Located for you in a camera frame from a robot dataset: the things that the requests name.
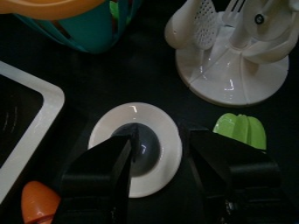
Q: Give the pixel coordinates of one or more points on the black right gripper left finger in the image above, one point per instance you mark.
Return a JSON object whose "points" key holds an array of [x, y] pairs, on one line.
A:
{"points": [[99, 178]]}

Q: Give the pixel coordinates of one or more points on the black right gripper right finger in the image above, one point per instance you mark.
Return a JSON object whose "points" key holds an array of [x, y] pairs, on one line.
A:
{"points": [[238, 172]]}

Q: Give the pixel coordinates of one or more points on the white round plate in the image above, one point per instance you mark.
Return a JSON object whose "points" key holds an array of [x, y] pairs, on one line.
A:
{"points": [[155, 140]]}

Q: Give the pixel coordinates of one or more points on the green toy vegetable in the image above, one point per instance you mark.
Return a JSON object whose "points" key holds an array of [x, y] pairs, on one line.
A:
{"points": [[243, 129]]}

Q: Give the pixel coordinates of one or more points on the orange toy carrot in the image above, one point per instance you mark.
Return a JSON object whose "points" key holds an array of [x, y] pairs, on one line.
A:
{"points": [[39, 204]]}

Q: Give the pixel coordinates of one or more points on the white utensil holder stand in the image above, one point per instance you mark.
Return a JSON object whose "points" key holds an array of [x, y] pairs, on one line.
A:
{"points": [[234, 78]]}

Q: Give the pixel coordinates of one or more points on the white toy ladle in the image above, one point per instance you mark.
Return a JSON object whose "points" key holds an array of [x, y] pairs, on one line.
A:
{"points": [[273, 35]]}

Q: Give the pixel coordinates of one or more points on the teal basket with orange rim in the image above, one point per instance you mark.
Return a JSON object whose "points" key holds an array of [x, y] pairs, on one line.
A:
{"points": [[83, 29]]}

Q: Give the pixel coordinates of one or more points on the white toy spoon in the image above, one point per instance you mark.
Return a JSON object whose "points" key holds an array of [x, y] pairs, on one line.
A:
{"points": [[179, 27]]}

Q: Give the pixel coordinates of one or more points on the white slotted spatula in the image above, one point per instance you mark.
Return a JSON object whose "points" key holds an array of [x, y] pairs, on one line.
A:
{"points": [[205, 23]]}

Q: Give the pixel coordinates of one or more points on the white toy fork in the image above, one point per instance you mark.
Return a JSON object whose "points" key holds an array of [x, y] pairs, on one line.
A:
{"points": [[234, 10]]}

